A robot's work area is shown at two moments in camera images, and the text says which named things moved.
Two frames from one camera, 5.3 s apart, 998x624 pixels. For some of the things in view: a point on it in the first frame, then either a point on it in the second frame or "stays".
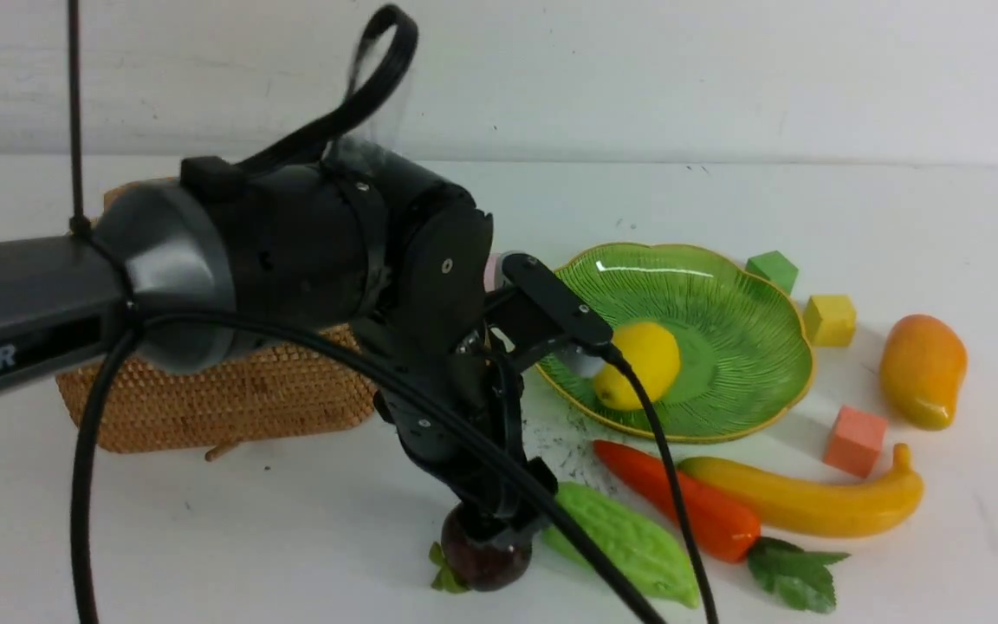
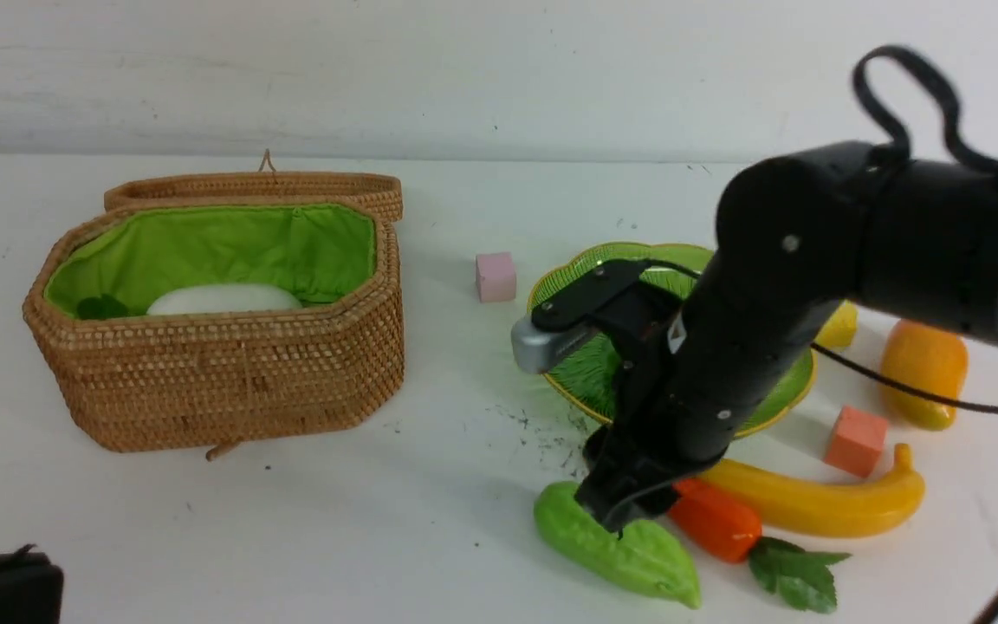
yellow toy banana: x=878 y=503 stays
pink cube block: x=494 y=272 stays
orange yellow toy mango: x=922 y=366 stays
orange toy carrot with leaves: x=727 y=529 stays
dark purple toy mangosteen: x=469 y=563 -> x=597 y=447
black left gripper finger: x=481 y=520 -> x=618 y=515
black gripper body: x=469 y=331 -> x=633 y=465
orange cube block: x=855 y=441 stays
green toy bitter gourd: x=638 y=549 stays
